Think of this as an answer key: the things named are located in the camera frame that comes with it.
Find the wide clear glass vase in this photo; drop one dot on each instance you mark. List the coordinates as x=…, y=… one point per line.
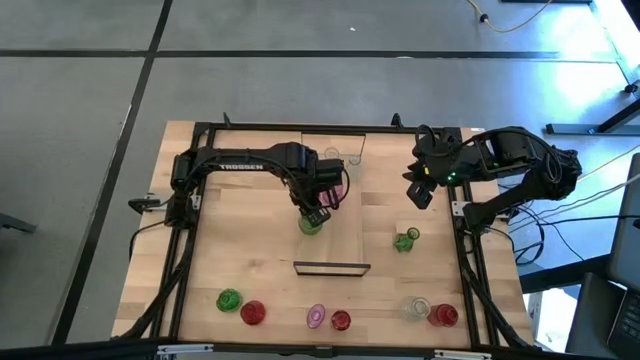
x=415, y=309

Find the red ribbed cylinder vase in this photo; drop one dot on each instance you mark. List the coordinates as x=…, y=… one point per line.
x=340, y=320

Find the round green glass vase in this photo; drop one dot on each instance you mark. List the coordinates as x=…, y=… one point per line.
x=229, y=300

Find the gray computer case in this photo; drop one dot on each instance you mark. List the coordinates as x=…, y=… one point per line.
x=627, y=230

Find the pink ribbed cylinder vase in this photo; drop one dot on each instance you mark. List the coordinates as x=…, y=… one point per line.
x=315, y=316

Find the dark gray box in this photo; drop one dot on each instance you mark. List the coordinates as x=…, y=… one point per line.
x=587, y=320

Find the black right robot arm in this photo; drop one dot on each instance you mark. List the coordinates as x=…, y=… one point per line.
x=520, y=150

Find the tall red ribbed vase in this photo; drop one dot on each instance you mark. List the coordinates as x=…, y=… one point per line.
x=444, y=315

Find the black metal table frame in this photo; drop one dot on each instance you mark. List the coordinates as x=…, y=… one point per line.
x=325, y=128

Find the black clamp lever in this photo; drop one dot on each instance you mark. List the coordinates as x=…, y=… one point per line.
x=145, y=204

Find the tall clear glass vase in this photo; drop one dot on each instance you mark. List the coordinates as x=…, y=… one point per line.
x=331, y=153

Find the tall green ribbed vase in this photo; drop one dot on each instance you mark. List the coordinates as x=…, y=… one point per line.
x=306, y=229

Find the wide red glass vase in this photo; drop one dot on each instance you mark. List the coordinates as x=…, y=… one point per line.
x=252, y=313

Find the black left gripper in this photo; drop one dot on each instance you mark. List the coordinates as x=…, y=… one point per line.
x=327, y=172

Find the green faceted glass vase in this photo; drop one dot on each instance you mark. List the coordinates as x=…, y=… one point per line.
x=404, y=243

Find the silver mounting plate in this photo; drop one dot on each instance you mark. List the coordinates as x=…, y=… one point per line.
x=196, y=201
x=459, y=207

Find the black rig beam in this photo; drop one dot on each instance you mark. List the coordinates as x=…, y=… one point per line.
x=75, y=354

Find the round pink ribbed vase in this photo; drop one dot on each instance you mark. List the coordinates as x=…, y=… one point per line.
x=334, y=196

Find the black desk leg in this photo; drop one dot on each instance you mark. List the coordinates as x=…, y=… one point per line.
x=570, y=129

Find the silver metal bracket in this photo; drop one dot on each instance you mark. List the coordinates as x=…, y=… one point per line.
x=462, y=355
x=185, y=349

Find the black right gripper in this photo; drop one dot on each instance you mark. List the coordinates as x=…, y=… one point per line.
x=442, y=162

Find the clear bulbous glass vase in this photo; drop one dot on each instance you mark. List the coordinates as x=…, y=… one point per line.
x=354, y=159

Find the gray furniture foot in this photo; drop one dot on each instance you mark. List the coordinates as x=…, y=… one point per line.
x=15, y=223

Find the clear acrylic tray frame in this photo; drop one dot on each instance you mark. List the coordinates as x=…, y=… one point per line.
x=345, y=240

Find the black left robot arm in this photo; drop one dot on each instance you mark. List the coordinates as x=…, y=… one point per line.
x=240, y=165

